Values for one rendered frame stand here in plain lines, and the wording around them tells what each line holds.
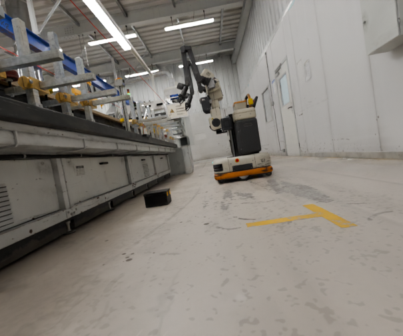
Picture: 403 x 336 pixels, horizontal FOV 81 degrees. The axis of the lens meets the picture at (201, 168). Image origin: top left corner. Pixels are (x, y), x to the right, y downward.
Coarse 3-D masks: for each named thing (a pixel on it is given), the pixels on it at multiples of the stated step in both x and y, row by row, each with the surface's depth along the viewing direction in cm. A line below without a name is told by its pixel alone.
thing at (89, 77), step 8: (48, 80) 111; (56, 80) 111; (64, 80) 111; (72, 80) 111; (80, 80) 110; (88, 80) 111; (96, 80) 113; (8, 88) 112; (16, 88) 112; (48, 88) 113
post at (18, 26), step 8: (16, 24) 106; (24, 24) 109; (16, 32) 106; (24, 32) 108; (16, 40) 106; (24, 40) 107; (24, 48) 106; (24, 72) 107; (32, 72) 109; (32, 96) 108
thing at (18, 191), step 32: (0, 160) 114; (32, 160) 134; (64, 160) 157; (96, 160) 207; (128, 160) 276; (160, 160) 461; (0, 192) 111; (32, 192) 130; (64, 192) 152; (96, 192) 198; (128, 192) 267; (0, 224) 108; (32, 224) 122; (64, 224) 151; (0, 256) 105
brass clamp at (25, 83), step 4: (24, 76) 104; (20, 80) 104; (24, 80) 104; (28, 80) 105; (32, 80) 106; (36, 80) 110; (20, 84) 105; (24, 84) 105; (28, 84) 105; (32, 84) 106; (36, 84) 109; (24, 88) 107; (28, 88) 107; (32, 88) 107; (36, 88) 109; (40, 88) 111; (40, 92) 114; (44, 92) 115; (48, 92) 117
